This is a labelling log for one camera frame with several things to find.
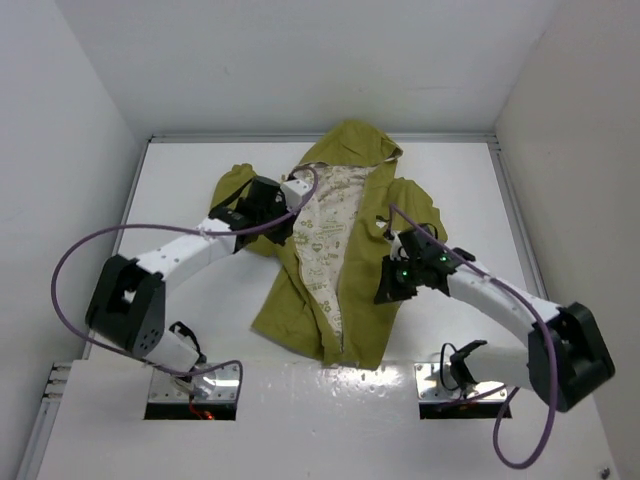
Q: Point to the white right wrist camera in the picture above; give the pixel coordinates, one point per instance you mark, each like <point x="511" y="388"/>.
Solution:
<point x="397" y="251"/>

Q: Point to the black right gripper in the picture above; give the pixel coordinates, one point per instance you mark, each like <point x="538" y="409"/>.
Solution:
<point x="388" y="291"/>

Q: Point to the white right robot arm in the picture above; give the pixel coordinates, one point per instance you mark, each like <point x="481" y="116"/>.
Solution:
<point x="562" y="357"/>

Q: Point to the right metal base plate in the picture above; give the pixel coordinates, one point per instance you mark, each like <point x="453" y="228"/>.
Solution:
<point x="430" y="390"/>

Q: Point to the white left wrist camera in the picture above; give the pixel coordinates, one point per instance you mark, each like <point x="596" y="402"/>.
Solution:
<point x="295" y="192"/>

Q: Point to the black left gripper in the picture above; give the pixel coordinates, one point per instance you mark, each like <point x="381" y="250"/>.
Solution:
<point x="280" y="235"/>

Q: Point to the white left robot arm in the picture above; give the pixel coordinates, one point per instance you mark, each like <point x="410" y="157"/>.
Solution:
<point x="128" y="306"/>

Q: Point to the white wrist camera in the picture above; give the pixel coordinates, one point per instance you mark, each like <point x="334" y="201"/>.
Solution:
<point x="295" y="192"/>
<point x="397" y="251"/>

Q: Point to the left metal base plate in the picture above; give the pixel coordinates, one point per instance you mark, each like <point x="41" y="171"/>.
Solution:
<point x="220" y="386"/>

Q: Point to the metal base plate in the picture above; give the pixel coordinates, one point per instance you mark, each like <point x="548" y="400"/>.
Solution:
<point x="220" y="386"/>
<point x="430" y="390"/>

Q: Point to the olive green hooded jacket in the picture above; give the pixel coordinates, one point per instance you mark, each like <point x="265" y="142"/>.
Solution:
<point x="321" y="304"/>

